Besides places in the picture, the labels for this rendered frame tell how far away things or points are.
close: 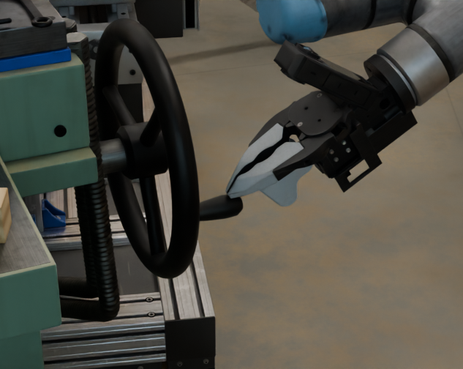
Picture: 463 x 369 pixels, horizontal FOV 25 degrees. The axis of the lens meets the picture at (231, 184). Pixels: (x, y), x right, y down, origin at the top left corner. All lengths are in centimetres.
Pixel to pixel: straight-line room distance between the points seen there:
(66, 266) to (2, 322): 123
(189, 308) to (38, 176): 91
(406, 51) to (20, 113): 39
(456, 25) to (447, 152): 183
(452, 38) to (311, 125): 17
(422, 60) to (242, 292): 130
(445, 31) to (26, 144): 44
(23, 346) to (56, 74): 25
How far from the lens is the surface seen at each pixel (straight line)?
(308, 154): 107
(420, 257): 249
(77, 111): 104
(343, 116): 109
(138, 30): 111
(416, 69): 111
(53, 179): 104
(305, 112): 111
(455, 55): 113
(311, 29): 113
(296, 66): 105
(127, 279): 202
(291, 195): 112
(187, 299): 193
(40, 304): 85
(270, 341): 220
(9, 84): 101
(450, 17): 113
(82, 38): 105
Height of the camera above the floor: 136
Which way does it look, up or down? 30 degrees down
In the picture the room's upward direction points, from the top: straight up
